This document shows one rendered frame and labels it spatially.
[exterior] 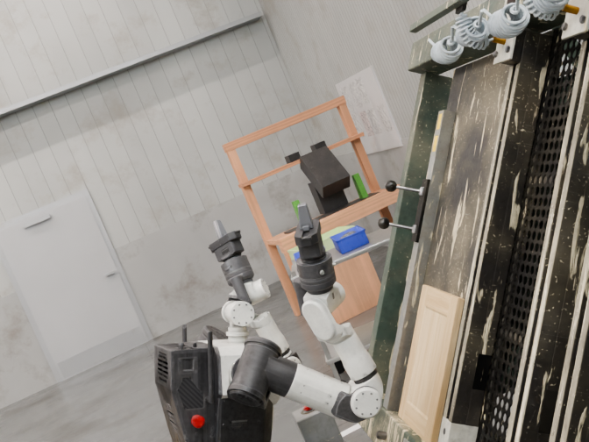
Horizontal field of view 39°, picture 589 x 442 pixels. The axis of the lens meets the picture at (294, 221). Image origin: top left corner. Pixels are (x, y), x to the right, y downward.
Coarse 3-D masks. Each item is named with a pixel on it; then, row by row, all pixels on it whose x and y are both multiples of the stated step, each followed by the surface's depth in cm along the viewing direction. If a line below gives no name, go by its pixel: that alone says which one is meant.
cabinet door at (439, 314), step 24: (432, 288) 245; (432, 312) 242; (456, 312) 224; (432, 336) 238; (456, 336) 224; (408, 360) 254; (432, 360) 235; (408, 384) 250; (432, 384) 231; (408, 408) 246; (432, 408) 227; (432, 432) 224
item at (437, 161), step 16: (448, 112) 259; (448, 128) 259; (448, 144) 259; (432, 160) 260; (432, 176) 259; (432, 192) 259; (432, 208) 259; (432, 224) 259; (416, 256) 259; (416, 272) 259; (416, 288) 259; (416, 304) 260; (400, 320) 263; (400, 336) 260; (400, 352) 259; (400, 368) 260; (400, 384) 260; (384, 400) 264; (400, 400) 260
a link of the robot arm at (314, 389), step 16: (304, 368) 205; (304, 384) 203; (320, 384) 204; (336, 384) 205; (304, 400) 204; (320, 400) 203; (336, 400) 203; (352, 400) 202; (368, 400) 202; (336, 416) 203; (352, 416) 203; (368, 416) 202
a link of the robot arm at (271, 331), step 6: (270, 324) 259; (258, 330) 260; (264, 330) 259; (270, 330) 259; (276, 330) 260; (264, 336) 259; (270, 336) 259; (276, 336) 260; (282, 336) 262; (276, 342) 259; (282, 342) 260; (282, 348) 260; (288, 348) 263; (282, 354) 260; (288, 354) 260; (294, 354) 260; (300, 360) 261
